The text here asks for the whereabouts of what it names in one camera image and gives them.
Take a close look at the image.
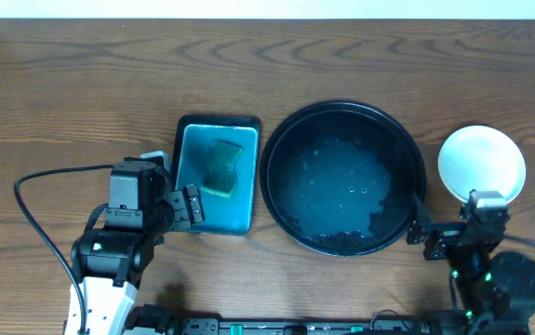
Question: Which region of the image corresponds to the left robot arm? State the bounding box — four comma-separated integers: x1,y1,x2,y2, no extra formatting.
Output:
64,151,205,334

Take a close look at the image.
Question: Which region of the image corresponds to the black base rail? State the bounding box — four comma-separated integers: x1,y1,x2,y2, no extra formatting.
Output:
124,304,468,335

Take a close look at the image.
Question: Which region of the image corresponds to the black rectangular tray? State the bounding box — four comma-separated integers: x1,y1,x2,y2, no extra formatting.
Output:
168,114,262,236

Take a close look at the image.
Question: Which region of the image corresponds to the light blue plate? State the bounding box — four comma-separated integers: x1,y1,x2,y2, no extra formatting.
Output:
437,126,527,203

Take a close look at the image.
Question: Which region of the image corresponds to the green yellow sponge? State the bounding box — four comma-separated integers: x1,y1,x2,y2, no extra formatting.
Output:
201,141,243,198

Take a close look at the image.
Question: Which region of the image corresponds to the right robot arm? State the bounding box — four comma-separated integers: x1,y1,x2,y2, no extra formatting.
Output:
407,190,535,334

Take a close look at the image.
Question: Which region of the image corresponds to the black round tray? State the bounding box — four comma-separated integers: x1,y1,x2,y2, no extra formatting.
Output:
260,100,427,257

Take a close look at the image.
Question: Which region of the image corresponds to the blue water basin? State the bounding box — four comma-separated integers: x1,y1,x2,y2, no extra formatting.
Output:
175,124,259,235

